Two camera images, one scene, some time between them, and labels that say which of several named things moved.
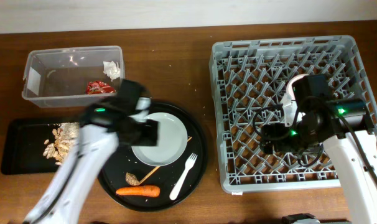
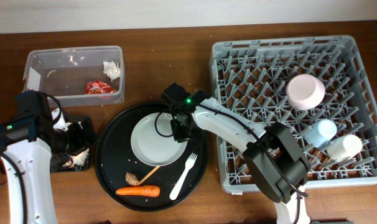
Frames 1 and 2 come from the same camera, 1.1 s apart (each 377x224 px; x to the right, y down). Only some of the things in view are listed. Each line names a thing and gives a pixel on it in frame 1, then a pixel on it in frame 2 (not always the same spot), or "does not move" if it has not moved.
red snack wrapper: x=99 y=87 does not move
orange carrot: x=144 y=190 does not move
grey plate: x=172 y=141 does not move
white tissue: x=111 y=70 does not move
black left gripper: x=154 y=141 to x=84 y=140
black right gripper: x=279 y=145 to x=179 y=137
